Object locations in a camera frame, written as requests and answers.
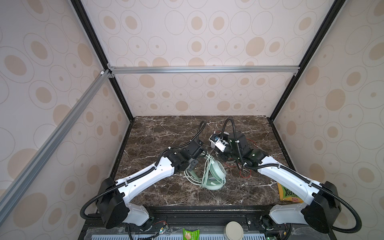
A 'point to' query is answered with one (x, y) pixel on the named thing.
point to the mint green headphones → (213, 177)
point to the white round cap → (233, 230)
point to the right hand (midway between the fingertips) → (216, 144)
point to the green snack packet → (189, 235)
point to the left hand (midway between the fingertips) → (193, 156)
